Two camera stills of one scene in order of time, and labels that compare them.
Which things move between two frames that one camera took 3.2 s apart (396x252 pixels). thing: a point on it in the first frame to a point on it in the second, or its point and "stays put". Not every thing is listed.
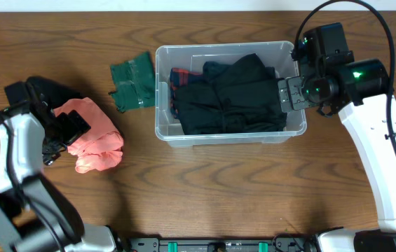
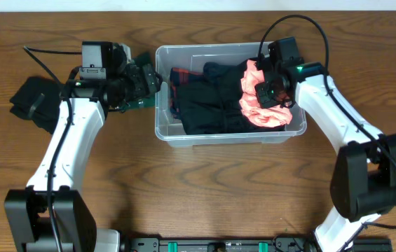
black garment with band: x=212 y=70 stays put
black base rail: x=220 y=245 stays put
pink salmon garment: x=101 y=148 to x=253 y=111
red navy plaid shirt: x=179 y=78 stays put
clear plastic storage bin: x=280 y=54 stays put
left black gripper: x=72 y=130 to x=139 y=90
